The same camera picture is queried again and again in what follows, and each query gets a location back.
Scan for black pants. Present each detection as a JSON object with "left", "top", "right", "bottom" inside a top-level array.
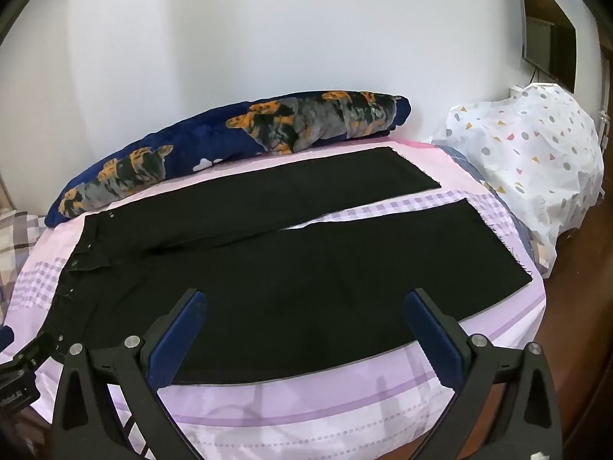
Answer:
[{"left": 43, "top": 148, "right": 531, "bottom": 384}]

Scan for pink purple bed sheet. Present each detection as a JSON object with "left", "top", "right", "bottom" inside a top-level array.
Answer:
[{"left": 1, "top": 141, "right": 546, "bottom": 459}]

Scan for plaid pillow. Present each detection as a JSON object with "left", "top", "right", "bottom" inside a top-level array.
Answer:
[{"left": 0, "top": 208, "right": 45, "bottom": 322}]

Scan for white dotted fabric cover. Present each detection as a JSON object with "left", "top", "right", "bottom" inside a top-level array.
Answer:
[{"left": 432, "top": 83, "right": 605, "bottom": 276}]

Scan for navy cat print blanket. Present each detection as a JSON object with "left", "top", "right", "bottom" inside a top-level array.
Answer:
[{"left": 45, "top": 90, "right": 411, "bottom": 227}]

